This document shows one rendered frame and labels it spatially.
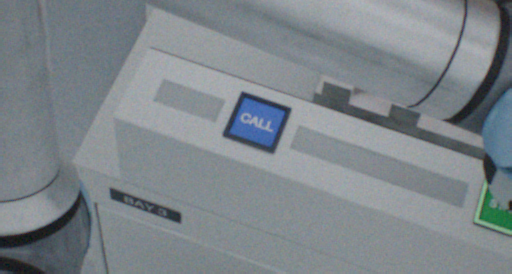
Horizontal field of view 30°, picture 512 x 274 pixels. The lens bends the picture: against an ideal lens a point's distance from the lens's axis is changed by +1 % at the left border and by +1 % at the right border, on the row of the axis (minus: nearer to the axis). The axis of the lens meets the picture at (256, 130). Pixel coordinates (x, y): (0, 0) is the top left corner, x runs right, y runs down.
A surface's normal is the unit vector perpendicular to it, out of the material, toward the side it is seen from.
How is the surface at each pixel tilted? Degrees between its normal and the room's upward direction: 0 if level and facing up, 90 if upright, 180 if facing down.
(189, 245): 90
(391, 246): 90
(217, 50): 0
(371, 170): 0
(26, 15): 77
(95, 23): 0
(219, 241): 90
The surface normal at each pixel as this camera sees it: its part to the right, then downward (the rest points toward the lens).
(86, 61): 0.07, -0.51
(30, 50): 0.84, 0.36
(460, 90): 0.03, 0.52
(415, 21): 0.27, -0.06
